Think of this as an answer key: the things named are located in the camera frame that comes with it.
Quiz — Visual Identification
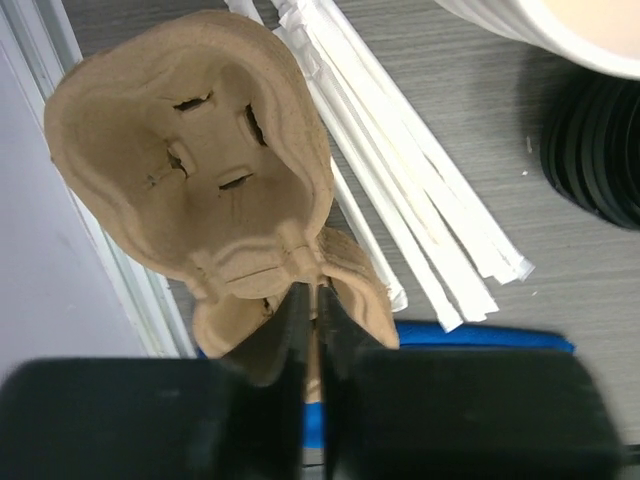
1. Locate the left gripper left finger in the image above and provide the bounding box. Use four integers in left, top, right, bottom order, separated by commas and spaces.
1, 283, 308, 479

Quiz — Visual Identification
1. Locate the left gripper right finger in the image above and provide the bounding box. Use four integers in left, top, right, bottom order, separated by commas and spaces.
317, 287, 625, 479

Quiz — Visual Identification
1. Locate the single cardboard cup carrier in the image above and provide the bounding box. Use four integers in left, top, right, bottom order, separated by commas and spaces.
44, 10, 333, 301

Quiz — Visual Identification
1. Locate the blue folded cloth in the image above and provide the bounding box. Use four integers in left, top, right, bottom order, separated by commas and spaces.
197, 319, 576, 451

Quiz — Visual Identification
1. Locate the white paper straws bundle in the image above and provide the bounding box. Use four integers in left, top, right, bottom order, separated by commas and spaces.
222, 0, 536, 334

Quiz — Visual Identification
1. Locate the stack of black lids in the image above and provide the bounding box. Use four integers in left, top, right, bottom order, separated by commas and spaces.
540, 72, 639, 231

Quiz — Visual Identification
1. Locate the stack of paper cups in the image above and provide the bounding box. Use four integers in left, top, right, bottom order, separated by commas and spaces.
438, 0, 639, 80

